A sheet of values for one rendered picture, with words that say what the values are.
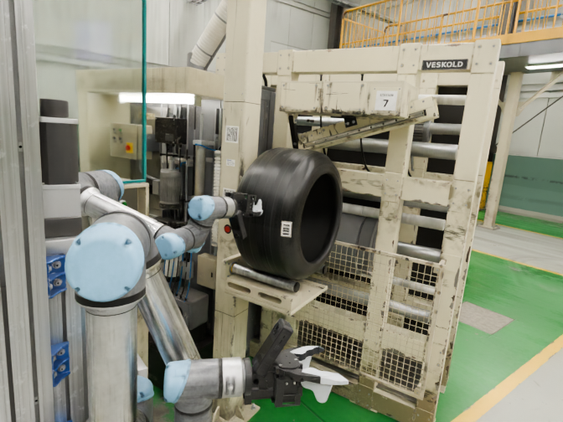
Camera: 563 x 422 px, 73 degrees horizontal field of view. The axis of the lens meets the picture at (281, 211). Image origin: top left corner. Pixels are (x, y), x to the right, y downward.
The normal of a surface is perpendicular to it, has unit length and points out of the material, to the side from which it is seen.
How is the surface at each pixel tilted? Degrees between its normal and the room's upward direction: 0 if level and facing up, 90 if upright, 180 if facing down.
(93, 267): 83
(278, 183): 55
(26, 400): 90
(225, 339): 90
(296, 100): 90
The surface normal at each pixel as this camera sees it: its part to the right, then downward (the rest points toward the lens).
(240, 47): -0.52, 0.14
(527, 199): -0.79, 0.07
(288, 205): 0.23, -0.04
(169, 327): 0.52, 0.08
